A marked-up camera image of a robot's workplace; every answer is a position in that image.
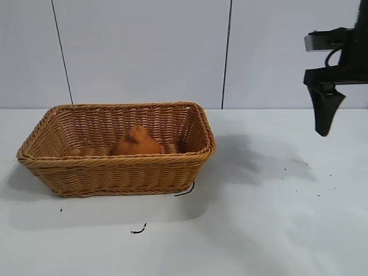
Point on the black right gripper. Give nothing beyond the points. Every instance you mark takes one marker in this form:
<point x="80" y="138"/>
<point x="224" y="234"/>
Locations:
<point x="353" y="69"/>

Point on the orange fruit with knob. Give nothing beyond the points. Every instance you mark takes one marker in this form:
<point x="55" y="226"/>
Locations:
<point x="138" y="146"/>

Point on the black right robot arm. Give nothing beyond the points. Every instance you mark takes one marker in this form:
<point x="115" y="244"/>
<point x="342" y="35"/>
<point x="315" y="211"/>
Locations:
<point x="362" y="14"/>

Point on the brown woven wicker basket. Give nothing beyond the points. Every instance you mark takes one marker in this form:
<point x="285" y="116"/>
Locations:
<point x="115" y="175"/>

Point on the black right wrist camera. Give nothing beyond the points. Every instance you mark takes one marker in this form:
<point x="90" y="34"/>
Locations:
<point x="322" y="40"/>

